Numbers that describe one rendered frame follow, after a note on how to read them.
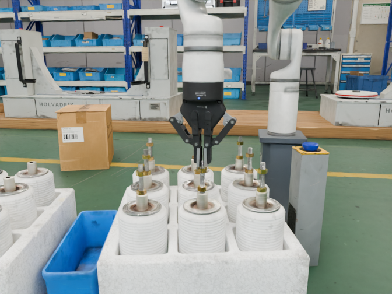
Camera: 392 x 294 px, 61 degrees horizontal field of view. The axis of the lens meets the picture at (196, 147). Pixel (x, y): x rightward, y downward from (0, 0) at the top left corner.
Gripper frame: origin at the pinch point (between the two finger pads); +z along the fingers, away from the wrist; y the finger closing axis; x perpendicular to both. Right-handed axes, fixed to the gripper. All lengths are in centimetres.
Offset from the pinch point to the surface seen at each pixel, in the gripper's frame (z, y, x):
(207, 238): 14.6, 1.8, -4.5
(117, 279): 20.6, -13.3, -11.7
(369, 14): -99, 181, 619
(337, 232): 36, 36, 44
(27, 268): 22.4, -33.5, -9.9
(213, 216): 10.6, 2.7, -3.5
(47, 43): -48, -342, 448
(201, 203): 9.3, 0.1, -1.2
